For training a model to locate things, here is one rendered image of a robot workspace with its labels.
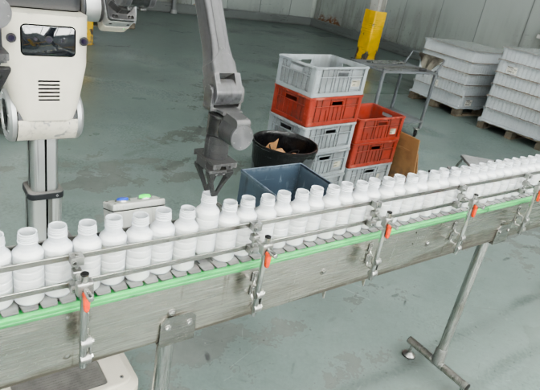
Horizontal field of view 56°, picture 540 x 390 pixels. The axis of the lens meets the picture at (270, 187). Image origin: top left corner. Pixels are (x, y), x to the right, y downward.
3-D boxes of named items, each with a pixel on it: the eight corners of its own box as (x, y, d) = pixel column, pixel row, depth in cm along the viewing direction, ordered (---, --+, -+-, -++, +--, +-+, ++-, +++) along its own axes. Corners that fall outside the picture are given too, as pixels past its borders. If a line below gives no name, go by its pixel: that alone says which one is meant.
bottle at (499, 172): (480, 199, 206) (494, 162, 199) (477, 194, 211) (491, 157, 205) (496, 203, 206) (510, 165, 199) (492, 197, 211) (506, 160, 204)
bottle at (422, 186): (419, 215, 182) (434, 173, 176) (415, 220, 177) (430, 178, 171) (403, 209, 185) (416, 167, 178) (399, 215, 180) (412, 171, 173)
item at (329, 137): (300, 157, 380) (305, 128, 371) (263, 137, 406) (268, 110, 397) (351, 147, 420) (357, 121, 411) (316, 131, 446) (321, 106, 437)
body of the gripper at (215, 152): (215, 153, 127) (219, 125, 124) (237, 170, 120) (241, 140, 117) (192, 155, 124) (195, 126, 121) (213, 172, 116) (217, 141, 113)
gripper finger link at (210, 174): (215, 186, 129) (220, 151, 126) (230, 199, 124) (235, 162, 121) (191, 189, 126) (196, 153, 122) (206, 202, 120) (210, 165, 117)
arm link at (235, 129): (237, 81, 118) (204, 82, 113) (266, 96, 110) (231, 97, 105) (231, 130, 123) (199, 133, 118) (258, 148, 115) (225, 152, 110)
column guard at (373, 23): (363, 64, 1096) (376, 11, 1051) (351, 60, 1124) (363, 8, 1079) (376, 65, 1119) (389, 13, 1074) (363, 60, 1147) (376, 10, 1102)
